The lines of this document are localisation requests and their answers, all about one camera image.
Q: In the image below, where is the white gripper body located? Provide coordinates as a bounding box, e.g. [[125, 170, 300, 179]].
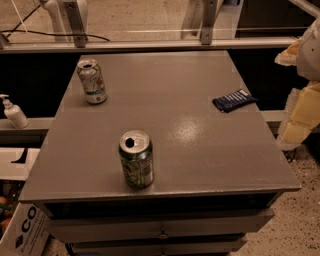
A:
[[296, 17, 320, 81]]

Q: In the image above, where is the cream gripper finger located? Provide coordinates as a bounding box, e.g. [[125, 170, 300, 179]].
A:
[[274, 39, 300, 66], [276, 81, 320, 151]]

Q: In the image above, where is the green soda can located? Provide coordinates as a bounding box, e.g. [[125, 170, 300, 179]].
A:
[[118, 130, 154, 189]]

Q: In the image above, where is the white soda can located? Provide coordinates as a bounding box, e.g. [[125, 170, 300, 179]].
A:
[[76, 58, 107, 104]]

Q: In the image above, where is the dark blue snack packet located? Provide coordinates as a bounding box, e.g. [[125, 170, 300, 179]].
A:
[[212, 89, 257, 113]]

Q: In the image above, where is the grey drawer cabinet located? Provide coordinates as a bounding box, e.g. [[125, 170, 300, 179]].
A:
[[20, 51, 300, 256]]

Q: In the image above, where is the white pump lotion bottle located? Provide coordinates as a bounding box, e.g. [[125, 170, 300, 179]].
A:
[[0, 94, 29, 129]]

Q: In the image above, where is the white cardboard box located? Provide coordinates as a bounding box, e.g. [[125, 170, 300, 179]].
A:
[[0, 203, 49, 256]]

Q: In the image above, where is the metal railing frame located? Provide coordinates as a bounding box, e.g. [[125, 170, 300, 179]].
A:
[[0, 0, 320, 54]]

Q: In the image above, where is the black cable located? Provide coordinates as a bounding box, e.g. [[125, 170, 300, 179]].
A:
[[0, 3, 111, 43]]

